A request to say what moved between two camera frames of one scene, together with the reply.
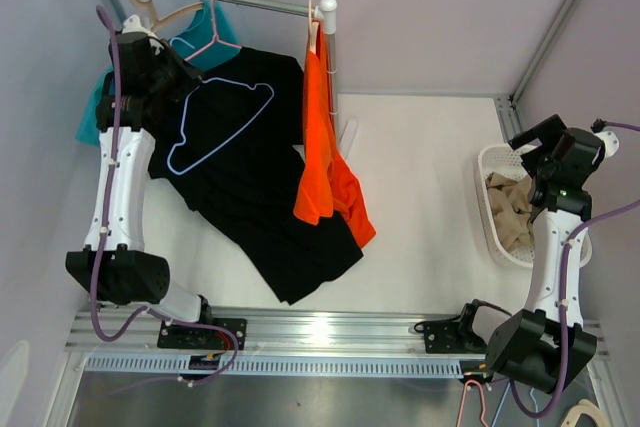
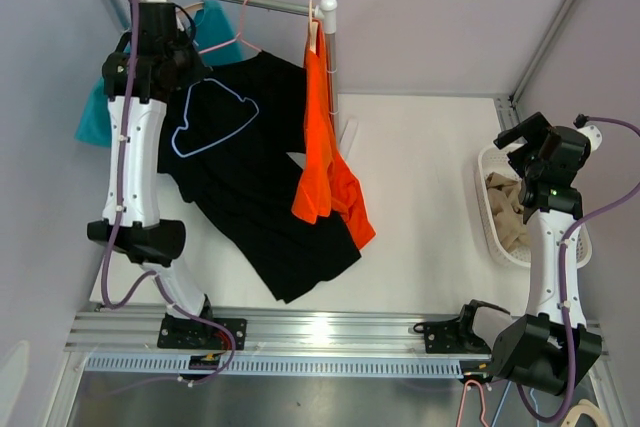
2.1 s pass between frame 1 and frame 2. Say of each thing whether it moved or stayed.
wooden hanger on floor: stayed
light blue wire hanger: moved
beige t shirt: stayed
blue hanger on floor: stayed
